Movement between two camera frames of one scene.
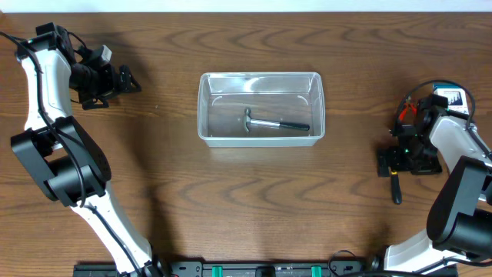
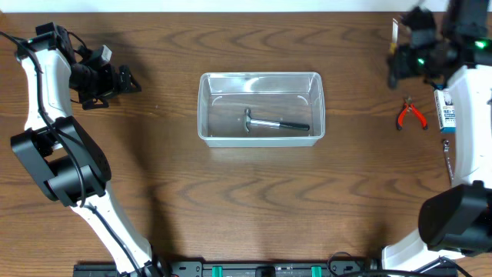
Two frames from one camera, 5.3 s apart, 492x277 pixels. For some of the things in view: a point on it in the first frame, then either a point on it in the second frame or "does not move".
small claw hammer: x=247 y=121 does not move
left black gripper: x=111 y=82 does not move
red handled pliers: x=407 y=104 does not move
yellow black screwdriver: x=397 y=195 -> x=393 y=54
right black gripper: x=402 y=161 -> x=400 y=61
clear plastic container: x=294 y=97 does not move
